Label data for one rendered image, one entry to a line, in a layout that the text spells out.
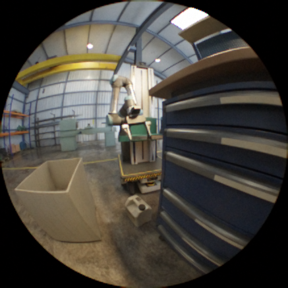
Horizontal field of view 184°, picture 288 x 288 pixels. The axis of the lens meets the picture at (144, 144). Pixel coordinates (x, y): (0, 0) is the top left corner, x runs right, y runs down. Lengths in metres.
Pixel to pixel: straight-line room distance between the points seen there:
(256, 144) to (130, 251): 0.83
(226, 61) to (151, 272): 0.94
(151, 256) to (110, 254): 0.29
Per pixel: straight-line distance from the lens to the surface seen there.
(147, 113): 1.25
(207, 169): 0.20
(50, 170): 1.06
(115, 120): 0.88
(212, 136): 0.18
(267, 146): 0.18
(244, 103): 0.18
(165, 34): 9.11
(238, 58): 0.22
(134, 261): 0.79
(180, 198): 0.31
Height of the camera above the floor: 0.79
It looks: 10 degrees down
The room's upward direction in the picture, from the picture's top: 1 degrees counter-clockwise
